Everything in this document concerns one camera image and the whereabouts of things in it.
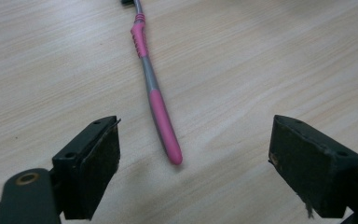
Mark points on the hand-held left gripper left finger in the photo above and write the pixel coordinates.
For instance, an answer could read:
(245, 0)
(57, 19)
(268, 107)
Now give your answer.
(90, 168)

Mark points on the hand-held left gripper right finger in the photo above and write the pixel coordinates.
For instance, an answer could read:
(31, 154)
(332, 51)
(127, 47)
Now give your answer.
(310, 168)

